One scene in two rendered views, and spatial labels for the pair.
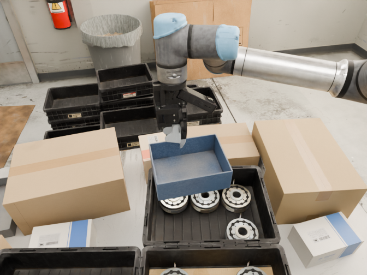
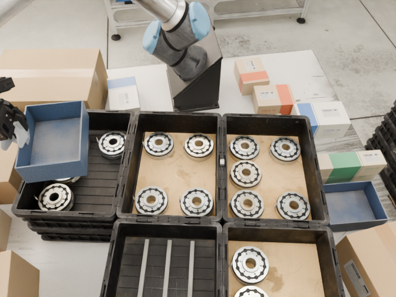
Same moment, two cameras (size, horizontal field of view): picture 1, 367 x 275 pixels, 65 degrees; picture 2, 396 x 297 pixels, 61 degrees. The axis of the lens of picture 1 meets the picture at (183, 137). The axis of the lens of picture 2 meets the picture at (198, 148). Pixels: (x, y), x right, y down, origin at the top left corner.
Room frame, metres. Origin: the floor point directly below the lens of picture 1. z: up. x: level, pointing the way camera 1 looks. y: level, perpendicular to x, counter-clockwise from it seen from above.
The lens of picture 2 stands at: (0.15, 0.48, 1.80)
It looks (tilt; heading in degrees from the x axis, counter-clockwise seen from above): 55 degrees down; 273
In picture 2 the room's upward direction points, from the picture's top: straight up
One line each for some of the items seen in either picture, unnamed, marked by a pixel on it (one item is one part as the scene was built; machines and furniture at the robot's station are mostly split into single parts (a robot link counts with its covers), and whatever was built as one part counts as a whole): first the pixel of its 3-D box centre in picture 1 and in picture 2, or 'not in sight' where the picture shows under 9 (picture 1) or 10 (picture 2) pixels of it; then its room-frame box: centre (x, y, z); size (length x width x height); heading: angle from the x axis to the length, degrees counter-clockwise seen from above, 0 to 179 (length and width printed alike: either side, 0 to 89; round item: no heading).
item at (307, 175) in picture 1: (297, 167); (52, 91); (0.81, -0.48, 0.80); 0.40 x 0.30 x 0.20; 4
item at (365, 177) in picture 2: not in sight; (342, 172); (-0.35, -0.19, 0.73); 0.24 x 0.06 x 0.06; 11
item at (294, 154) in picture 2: not in sight; (285, 148); (-0.12, -0.20, 0.86); 0.10 x 0.10 x 0.01
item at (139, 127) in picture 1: (133, 139); not in sight; (1.52, 0.36, 0.31); 0.40 x 0.30 x 0.34; 102
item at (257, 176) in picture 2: not in sight; (246, 173); (0.02, -0.09, 0.86); 0.10 x 0.10 x 0.01
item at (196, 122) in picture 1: (188, 126); not in sight; (1.60, -0.04, 0.37); 0.40 x 0.30 x 0.45; 102
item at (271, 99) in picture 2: not in sight; (273, 101); (-0.12, -0.54, 0.74); 0.16 x 0.12 x 0.07; 8
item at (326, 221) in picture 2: not in sight; (269, 164); (-0.05, -0.09, 0.92); 0.40 x 0.30 x 0.02; 91
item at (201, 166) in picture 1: (188, 165); (55, 139); (0.55, -0.01, 1.10); 0.20 x 0.15 x 0.07; 103
